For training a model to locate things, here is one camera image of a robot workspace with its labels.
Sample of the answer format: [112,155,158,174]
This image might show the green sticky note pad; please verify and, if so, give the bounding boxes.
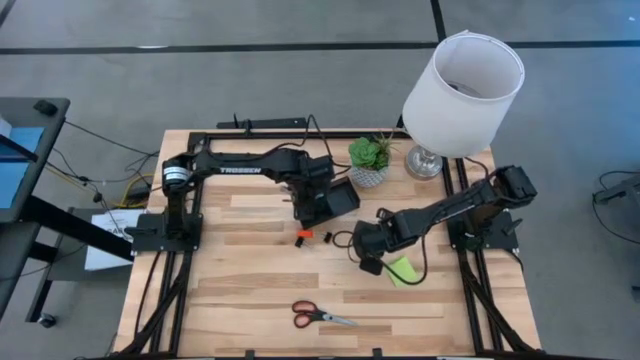
[387,256,421,288]

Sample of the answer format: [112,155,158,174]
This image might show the red and black scissors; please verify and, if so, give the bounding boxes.
[291,299,359,330]

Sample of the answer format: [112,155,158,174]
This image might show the black mesh desk organizer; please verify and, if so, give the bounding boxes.
[294,175,362,230]

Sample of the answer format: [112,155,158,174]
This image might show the green succulent in patterned pot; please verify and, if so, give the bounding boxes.
[347,130,401,189]

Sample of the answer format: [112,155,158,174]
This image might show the black mounting bar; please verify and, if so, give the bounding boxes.
[216,113,310,130]

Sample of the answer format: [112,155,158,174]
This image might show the white shade silver table lamp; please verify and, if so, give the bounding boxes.
[401,29,526,181]

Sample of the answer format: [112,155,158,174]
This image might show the white paper sheet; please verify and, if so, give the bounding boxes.
[84,208,146,272]

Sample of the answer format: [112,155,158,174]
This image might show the gray side desk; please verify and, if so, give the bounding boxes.
[0,97,135,324]

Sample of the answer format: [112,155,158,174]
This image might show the black computer mouse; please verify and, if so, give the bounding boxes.
[33,99,59,117]

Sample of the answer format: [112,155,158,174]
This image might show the blue screen monitor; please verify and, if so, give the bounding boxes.
[0,117,46,211]

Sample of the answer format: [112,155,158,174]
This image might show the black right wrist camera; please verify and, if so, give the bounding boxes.
[357,256,386,277]

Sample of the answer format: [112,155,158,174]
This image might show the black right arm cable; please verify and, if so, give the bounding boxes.
[330,155,491,287]

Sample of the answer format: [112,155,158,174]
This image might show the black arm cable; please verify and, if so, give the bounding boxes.
[330,155,491,287]
[272,113,352,176]

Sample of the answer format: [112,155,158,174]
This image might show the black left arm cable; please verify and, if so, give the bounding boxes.
[272,113,352,176]

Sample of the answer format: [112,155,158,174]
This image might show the black metal table frame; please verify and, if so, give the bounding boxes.
[117,130,541,359]

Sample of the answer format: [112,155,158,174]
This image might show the yellow floor cable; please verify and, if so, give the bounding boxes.
[117,172,154,209]

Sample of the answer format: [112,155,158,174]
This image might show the black floor cable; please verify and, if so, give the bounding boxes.
[44,119,161,186]

